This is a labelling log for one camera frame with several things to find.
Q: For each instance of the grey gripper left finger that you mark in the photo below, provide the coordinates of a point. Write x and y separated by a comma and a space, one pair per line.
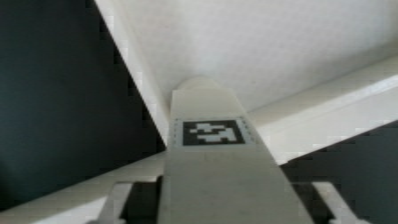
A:
131, 207

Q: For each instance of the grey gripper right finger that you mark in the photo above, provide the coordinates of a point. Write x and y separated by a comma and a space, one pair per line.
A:
326, 204

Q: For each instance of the white desk top tray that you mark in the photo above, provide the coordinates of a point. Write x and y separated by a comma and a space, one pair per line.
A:
301, 53

